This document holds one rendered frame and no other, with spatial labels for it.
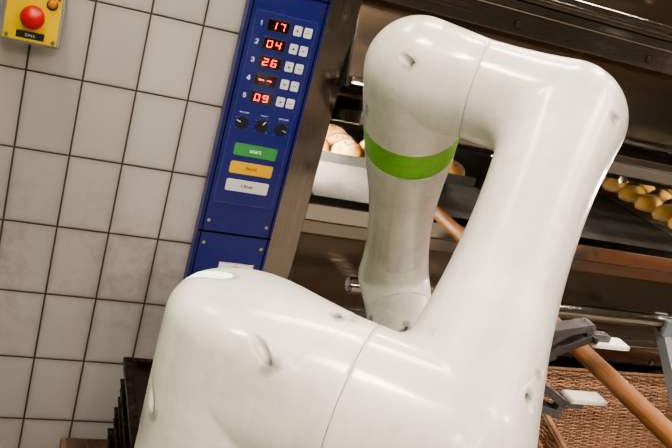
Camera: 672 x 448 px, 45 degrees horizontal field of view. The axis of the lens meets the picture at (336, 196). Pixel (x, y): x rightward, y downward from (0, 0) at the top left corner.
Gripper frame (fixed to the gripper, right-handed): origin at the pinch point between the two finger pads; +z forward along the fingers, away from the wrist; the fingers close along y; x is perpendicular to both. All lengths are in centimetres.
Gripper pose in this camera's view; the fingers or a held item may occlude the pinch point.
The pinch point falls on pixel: (601, 371)
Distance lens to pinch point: 136.9
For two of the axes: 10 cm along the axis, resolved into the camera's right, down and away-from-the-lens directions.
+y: -2.6, 9.2, 2.8
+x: 2.9, 3.5, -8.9
